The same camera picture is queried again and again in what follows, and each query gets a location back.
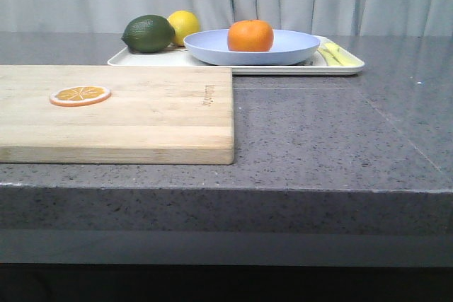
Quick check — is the light blue plate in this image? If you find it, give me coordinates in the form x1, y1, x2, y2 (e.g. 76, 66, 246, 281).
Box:
185, 29, 321, 66

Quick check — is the orange mandarin fruit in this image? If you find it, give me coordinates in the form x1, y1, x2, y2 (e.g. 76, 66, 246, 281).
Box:
227, 20, 274, 52

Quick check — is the white rectangular tray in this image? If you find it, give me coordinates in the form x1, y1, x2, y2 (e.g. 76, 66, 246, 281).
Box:
107, 47, 365, 76

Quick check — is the wooden cutting board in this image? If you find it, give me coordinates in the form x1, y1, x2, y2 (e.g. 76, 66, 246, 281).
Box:
1, 65, 234, 165

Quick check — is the yellow lemon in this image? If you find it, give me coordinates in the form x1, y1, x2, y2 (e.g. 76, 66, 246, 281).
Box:
168, 10, 200, 47

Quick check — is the dark green lime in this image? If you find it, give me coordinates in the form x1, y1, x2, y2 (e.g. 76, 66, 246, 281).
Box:
121, 15, 175, 53

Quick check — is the yellow-green banana peel piece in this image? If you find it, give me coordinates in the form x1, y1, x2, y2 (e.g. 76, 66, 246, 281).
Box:
318, 42, 357, 66

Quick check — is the orange slice toy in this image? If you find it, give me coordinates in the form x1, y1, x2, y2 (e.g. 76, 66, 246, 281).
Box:
49, 86, 112, 107

